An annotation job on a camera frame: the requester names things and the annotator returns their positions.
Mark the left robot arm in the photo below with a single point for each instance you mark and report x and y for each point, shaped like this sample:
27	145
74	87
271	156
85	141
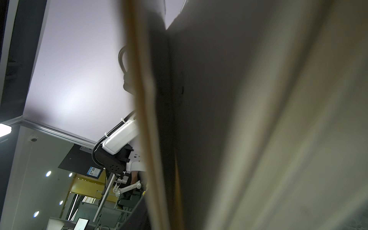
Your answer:
115	154

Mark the black book orange title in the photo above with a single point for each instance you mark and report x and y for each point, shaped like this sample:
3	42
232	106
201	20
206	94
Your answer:
253	114

